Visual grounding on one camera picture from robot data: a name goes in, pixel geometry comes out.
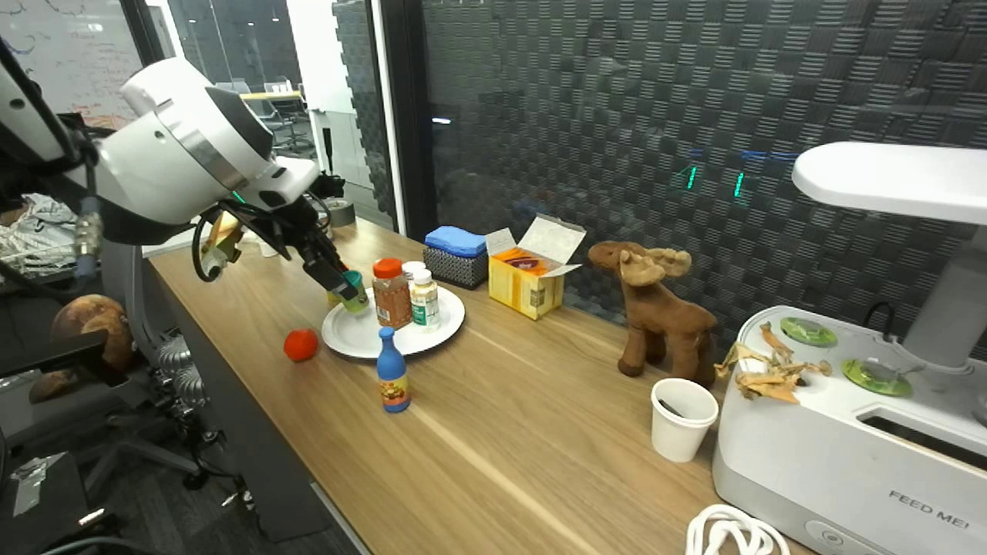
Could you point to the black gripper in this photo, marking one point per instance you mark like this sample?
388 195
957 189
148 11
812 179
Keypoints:
296 219

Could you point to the green dough can teal lid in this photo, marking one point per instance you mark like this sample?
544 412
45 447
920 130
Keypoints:
355 301

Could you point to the brown spice bottle orange lid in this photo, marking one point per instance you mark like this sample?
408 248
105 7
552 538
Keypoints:
393 299

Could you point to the white pill bottle blue label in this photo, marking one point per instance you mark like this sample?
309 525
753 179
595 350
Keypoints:
415 269

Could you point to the white bottle green label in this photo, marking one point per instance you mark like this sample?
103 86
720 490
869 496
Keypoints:
422 304

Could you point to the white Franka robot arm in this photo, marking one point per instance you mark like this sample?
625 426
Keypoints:
156 155

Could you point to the white paper plate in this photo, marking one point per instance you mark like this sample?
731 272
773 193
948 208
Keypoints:
442 324

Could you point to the grey metal tin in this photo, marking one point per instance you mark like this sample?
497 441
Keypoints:
341 212

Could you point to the red toy strawberry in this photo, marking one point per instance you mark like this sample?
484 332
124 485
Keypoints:
299 348

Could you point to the grey woven basket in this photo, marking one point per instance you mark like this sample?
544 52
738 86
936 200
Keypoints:
452 269

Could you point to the blue toy bottle colourful label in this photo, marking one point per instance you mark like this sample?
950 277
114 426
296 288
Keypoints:
393 378

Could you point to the blue folded cloth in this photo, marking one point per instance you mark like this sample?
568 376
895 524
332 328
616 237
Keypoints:
454 242

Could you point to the open yellow cardboard box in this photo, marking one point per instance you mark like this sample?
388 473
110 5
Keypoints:
525 282

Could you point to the grey office chair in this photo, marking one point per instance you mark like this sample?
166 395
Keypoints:
128 299

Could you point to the brown plush toy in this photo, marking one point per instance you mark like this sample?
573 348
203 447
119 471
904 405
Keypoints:
92 324

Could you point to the pile of patterned cloth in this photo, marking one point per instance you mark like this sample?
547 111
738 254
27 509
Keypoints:
40 242

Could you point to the brown moose plush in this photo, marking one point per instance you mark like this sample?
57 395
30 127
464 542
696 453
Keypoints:
658 314

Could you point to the white paper cup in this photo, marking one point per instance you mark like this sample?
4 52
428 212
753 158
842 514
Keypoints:
681 420

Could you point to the dried brown plant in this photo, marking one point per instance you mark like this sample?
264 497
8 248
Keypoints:
764 376

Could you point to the white indoor garden appliance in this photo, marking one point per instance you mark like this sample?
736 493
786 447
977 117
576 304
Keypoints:
852 465

